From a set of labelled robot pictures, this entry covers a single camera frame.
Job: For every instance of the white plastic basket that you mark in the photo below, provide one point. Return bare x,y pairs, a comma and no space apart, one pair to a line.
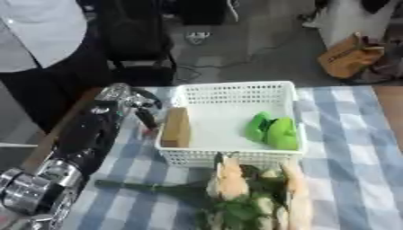
231,125

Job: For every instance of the dark bag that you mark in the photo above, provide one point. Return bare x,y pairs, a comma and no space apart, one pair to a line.
387,67

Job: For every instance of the person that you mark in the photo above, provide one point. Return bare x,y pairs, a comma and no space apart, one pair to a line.
36,36

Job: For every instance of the black case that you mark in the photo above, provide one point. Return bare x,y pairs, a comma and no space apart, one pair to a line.
202,12

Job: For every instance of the white panel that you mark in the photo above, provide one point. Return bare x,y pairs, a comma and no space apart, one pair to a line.
351,21

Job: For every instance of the artificial flower bouquet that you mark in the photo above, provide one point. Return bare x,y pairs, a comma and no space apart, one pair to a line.
231,182

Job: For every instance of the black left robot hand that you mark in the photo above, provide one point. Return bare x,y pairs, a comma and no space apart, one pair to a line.
147,117

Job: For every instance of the brown paper bag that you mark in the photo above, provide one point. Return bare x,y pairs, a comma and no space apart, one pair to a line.
346,58

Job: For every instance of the white shoe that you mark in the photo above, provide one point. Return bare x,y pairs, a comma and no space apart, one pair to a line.
197,37

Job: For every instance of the tan wooden block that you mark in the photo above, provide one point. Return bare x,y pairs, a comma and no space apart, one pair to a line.
176,128

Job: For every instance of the green toy vegetable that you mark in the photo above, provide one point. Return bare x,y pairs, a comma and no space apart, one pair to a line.
283,134
257,125

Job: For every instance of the black backpack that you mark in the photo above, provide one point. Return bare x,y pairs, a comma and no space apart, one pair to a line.
134,33

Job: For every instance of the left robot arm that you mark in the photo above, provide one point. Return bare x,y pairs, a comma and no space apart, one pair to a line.
86,134

